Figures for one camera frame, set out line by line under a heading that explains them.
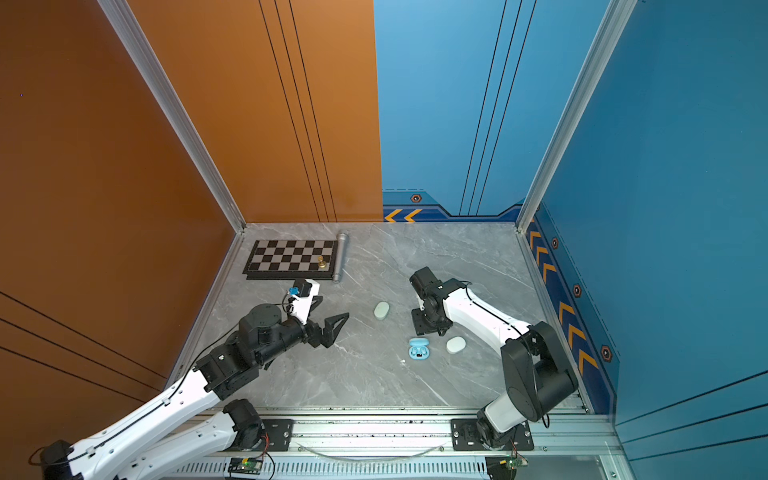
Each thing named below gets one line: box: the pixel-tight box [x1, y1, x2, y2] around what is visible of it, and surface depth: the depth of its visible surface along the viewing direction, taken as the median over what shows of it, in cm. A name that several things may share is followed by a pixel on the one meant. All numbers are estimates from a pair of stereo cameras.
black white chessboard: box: [243, 240, 337, 280], surface depth 107 cm
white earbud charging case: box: [446, 336, 467, 354], surface depth 88 cm
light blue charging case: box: [408, 338, 430, 361], surface depth 87 cm
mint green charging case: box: [373, 301, 390, 320], surface depth 96 cm
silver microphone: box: [333, 232, 349, 283], surface depth 110 cm
